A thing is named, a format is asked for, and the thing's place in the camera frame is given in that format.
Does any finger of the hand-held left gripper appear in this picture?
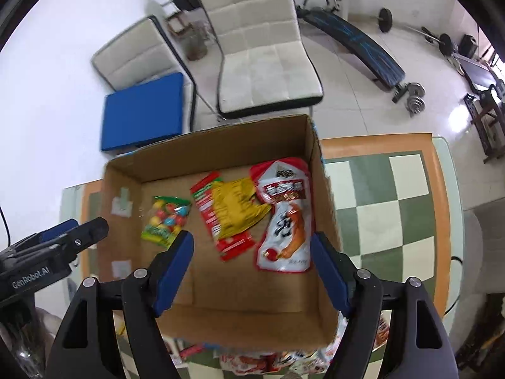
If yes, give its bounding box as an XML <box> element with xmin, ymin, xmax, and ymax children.
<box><xmin>58</xmin><ymin>216</ymin><xmax>110</xmax><ymax>262</ymax></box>
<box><xmin>8</xmin><ymin>218</ymin><xmax>80</xmax><ymax>251</ymax></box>

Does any red snack pack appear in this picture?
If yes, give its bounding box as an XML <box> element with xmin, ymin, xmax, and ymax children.
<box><xmin>177</xmin><ymin>345</ymin><xmax>206</xmax><ymax>365</ymax></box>

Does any green checkered tablecloth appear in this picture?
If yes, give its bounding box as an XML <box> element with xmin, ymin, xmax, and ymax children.
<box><xmin>61</xmin><ymin>134</ymin><xmax>452</xmax><ymax>379</ymax></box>

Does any brown cardboard box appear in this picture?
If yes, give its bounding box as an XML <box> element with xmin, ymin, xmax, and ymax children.
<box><xmin>96</xmin><ymin>114</ymin><xmax>343</xmax><ymax>346</ymax></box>

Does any small white padded chair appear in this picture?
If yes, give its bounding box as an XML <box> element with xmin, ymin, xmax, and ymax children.
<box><xmin>92</xmin><ymin>15</ymin><xmax>198</xmax><ymax>127</ymax></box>

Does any dark wooden rack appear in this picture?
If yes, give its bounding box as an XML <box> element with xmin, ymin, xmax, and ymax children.
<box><xmin>465</xmin><ymin>83</ymin><xmax>505</xmax><ymax>163</ymax></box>

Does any brown wooden stool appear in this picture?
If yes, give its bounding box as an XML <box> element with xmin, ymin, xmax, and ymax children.
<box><xmin>165</xmin><ymin>10</ymin><xmax>208</xmax><ymax>61</ymax></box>

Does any blue cushion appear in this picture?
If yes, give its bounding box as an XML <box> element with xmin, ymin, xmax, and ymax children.
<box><xmin>99</xmin><ymin>72</ymin><xmax>186</xmax><ymax>153</ymax></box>

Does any black blue sit-up bench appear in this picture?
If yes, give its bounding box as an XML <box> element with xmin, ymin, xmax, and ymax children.
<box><xmin>298</xmin><ymin>6</ymin><xmax>407</xmax><ymax>89</ymax></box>

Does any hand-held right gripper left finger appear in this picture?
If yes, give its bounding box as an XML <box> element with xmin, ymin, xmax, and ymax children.
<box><xmin>47</xmin><ymin>231</ymin><xmax>195</xmax><ymax>379</ymax></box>

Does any black cable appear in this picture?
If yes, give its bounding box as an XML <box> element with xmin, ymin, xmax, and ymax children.
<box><xmin>0</xmin><ymin>204</ymin><xmax>11</xmax><ymax>247</ymax></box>

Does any white red snack packet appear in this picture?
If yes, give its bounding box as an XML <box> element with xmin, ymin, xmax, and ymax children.
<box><xmin>250</xmin><ymin>157</ymin><xmax>314</xmax><ymax>273</ymax></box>

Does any large white padded chair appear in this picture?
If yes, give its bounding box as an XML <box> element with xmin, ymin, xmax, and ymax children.
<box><xmin>196</xmin><ymin>0</ymin><xmax>325</xmax><ymax>120</ymax></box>

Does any yellow snack packet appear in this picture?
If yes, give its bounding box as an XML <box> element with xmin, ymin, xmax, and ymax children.
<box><xmin>211</xmin><ymin>177</ymin><xmax>273</xmax><ymax>241</ymax></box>

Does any pile of snack packets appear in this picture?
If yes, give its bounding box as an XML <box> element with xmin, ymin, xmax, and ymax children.
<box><xmin>114</xmin><ymin>310</ymin><xmax>391</xmax><ymax>377</ymax></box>

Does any barbell on floor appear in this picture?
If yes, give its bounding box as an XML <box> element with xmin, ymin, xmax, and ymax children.
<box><xmin>377</xmin><ymin>7</ymin><xmax>454</xmax><ymax>57</ymax></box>

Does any chrome dumbbell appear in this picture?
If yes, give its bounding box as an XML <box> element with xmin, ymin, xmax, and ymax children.
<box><xmin>392</xmin><ymin>82</ymin><xmax>427</xmax><ymax>118</ymax></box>

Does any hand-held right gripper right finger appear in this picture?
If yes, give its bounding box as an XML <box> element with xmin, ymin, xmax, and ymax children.
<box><xmin>310</xmin><ymin>232</ymin><xmax>460</xmax><ymax>379</ymax></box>

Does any colourful candy bag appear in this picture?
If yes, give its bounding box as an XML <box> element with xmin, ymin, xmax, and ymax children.
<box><xmin>141</xmin><ymin>195</ymin><xmax>193</xmax><ymax>249</ymax></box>

